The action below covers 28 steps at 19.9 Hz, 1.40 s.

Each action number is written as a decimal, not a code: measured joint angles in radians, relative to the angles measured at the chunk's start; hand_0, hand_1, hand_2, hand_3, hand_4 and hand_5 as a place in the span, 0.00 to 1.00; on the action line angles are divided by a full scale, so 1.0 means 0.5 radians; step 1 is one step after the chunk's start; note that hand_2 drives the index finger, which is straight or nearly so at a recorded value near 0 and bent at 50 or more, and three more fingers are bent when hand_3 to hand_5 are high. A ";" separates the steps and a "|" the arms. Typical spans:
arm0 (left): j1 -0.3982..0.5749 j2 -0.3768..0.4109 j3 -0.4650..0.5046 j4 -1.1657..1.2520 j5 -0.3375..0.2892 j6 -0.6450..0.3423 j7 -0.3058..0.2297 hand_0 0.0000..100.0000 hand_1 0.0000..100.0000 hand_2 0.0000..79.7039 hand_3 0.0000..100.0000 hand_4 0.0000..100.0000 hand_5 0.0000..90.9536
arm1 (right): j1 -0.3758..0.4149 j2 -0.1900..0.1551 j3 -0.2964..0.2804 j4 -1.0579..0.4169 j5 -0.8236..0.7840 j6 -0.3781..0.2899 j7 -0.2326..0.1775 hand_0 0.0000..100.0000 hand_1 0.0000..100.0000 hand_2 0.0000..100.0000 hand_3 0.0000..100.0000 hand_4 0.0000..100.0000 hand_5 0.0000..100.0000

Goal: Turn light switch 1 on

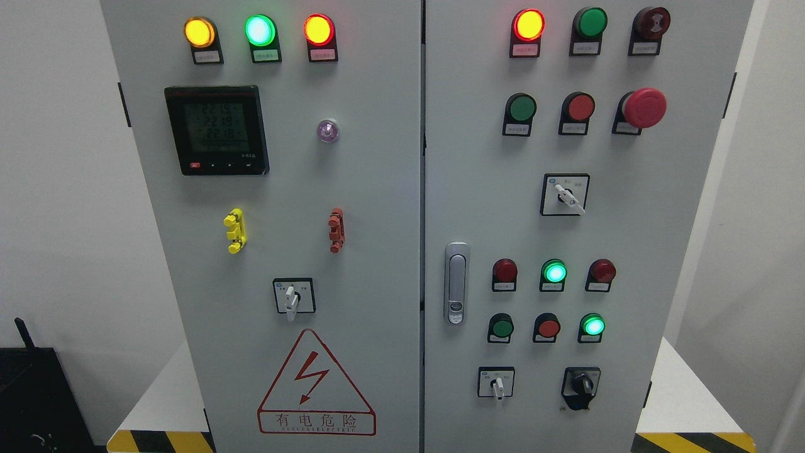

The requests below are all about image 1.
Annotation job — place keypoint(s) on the white rotary switch door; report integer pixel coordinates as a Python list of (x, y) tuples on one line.
[(294, 296)]

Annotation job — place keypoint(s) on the yellow indicator light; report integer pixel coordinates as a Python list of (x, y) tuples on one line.
[(203, 38)]

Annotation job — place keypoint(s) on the grey electrical cabinet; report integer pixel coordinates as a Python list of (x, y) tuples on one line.
[(419, 92)]

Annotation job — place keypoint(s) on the red terminal clip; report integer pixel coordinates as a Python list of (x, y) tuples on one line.
[(337, 230)]

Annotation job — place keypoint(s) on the dark red indicator light left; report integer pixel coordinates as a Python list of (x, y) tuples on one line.
[(504, 275)]

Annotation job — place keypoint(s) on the dark red indicator light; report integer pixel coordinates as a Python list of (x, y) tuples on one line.
[(504, 275), (600, 276)]

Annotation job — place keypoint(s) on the clear small lamp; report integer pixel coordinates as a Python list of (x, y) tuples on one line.
[(328, 130)]

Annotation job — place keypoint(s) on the green lit indicator light middle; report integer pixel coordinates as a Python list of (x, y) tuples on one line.
[(553, 276)]

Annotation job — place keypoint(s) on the green lit indicator light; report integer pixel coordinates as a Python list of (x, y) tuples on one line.
[(262, 35), (553, 276)]

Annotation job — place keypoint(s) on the yellow terminal clip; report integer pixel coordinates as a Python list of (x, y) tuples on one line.
[(235, 230)]

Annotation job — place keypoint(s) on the green push button second row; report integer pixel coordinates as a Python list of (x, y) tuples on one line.
[(520, 110)]

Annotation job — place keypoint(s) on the red push button lower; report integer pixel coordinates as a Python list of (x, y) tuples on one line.
[(546, 328)]

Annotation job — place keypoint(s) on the red electric hazard warning sticker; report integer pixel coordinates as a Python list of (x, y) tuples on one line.
[(313, 395)]

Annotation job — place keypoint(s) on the dark red indicator light right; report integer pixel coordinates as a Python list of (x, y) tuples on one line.
[(600, 276)]

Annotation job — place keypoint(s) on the black digital power meter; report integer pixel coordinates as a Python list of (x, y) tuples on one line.
[(218, 130)]

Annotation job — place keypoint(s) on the red push button second row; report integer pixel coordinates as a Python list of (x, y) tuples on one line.
[(576, 110)]

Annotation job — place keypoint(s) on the red lit indicator light left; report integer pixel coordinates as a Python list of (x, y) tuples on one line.
[(320, 36)]

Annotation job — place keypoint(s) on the red lit indicator light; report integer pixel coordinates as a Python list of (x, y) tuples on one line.
[(527, 27), (320, 36)]

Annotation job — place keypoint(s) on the green lit push button lower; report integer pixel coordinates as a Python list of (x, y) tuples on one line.
[(591, 328)]

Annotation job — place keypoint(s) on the red lit indicator light right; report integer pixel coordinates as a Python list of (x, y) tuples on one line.
[(527, 27)]

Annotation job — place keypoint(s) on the green lit indicator light left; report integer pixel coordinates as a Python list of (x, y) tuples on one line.
[(262, 35)]

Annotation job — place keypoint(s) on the red emergency stop button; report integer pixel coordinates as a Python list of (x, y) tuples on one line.
[(639, 109)]

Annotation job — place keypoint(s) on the green push button top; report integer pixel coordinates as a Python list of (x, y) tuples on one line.
[(587, 29)]

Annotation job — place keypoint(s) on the dark red buzzer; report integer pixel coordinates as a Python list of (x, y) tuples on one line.
[(648, 27)]

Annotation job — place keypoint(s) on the white platform with hazard stripes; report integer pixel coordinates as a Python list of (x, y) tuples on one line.
[(681, 415)]

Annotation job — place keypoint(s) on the black box with antenna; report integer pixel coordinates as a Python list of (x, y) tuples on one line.
[(38, 410)]

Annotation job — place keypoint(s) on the silver door lock handle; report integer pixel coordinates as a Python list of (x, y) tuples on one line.
[(456, 261)]

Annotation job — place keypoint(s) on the white rotary switch upper right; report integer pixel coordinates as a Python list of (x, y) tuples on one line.
[(564, 194)]

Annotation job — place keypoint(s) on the white rotary switch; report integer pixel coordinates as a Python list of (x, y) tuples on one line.
[(496, 382), (564, 194)]

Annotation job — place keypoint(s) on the white rotary switch lower right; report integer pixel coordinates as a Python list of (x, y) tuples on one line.
[(496, 382)]

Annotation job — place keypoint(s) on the black rotary knob switch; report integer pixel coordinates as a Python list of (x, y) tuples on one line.
[(579, 386)]

